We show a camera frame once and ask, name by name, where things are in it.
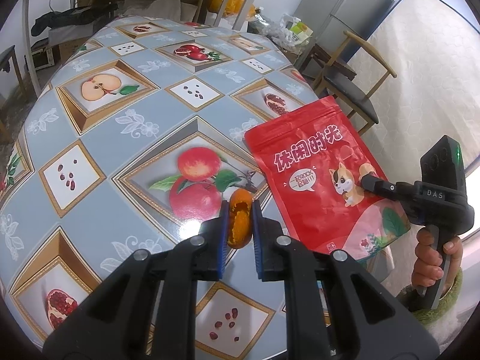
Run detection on clear plastic bag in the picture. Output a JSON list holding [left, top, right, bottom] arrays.
[[251, 11, 297, 46]]

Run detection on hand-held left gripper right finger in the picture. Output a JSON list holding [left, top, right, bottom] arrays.
[[251, 200, 439, 360]]

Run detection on wooden table white legs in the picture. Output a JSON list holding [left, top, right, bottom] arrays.
[[20, 0, 280, 94]]

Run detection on green white packet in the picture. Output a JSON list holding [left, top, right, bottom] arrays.
[[287, 20, 314, 44]]

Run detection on wooden chair black seat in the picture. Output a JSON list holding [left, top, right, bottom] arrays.
[[313, 31, 396, 136]]

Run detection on white mattress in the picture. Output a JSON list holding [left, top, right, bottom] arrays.
[[349, 0, 480, 241]]

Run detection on white sack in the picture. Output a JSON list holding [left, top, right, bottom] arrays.
[[120, 0, 211, 27]]

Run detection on orange peel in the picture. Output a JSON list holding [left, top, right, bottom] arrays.
[[227, 188, 256, 250]]

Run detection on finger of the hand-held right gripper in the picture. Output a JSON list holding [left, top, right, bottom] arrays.
[[360, 172, 406, 202]]

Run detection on person's right hand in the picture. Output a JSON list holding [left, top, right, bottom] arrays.
[[410, 228, 465, 293]]

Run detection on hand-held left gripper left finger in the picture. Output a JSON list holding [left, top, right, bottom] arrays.
[[42, 200, 230, 360]]

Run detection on fruit printed tablecloth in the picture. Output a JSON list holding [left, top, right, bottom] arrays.
[[0, 15, 394, 357]]

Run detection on grey refrigerator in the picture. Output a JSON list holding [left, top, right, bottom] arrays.
[[294, 0, 400, 68]]

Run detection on black cloth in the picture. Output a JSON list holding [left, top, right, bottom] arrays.
[[30, 5, 113, 36]]

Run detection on white small appliance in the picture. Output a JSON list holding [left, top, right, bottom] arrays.
[[31, 47, 57, 70]]

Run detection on red snack pouch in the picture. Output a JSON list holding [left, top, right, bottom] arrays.
[[244, 95, 411, 263]]

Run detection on wooden chair brown seat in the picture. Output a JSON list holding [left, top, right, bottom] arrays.
[[298, 43, 357, 83]]

